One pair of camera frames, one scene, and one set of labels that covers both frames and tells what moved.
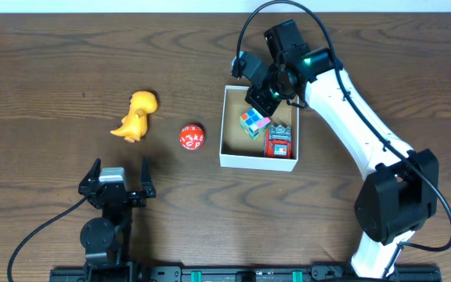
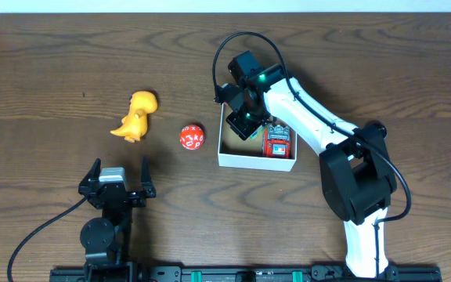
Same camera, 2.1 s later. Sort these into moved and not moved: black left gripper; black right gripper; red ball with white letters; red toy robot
Moved: black right gripper
Not moved: black left gripper; red ball with white letters; red toy robot
